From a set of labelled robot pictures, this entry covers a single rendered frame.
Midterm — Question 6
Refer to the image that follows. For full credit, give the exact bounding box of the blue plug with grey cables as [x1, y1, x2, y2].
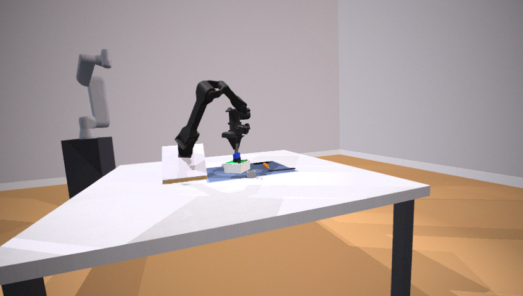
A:
[233, 143, 241, 158]

